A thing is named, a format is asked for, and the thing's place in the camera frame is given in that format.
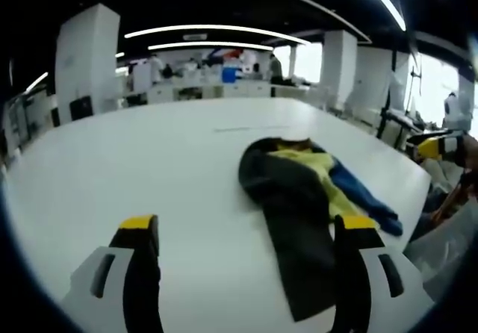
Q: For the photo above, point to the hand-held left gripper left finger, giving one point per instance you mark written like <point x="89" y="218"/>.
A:
<point x="140" y="273"/>

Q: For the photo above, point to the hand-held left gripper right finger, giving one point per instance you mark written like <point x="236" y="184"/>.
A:
<point x="358" y="273"/>

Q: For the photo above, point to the black yellow blue garment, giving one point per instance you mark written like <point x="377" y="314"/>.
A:
<point x="298" y="213"/>

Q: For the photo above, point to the black metal stand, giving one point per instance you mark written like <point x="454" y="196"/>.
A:
<point x="396" y="122"/>

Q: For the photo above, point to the white square pillar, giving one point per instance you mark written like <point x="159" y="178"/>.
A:
<point x="341" y="68"/>
<point x="87" y="60"/>

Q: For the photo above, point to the black chair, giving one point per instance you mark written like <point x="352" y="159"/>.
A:
<point x="80" y="108"/>

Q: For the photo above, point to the white lab counter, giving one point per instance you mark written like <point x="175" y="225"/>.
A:
<point x="209" y="91"/>

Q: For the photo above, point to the blue box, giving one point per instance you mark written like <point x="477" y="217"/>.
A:
<point x="230" y="73"/>

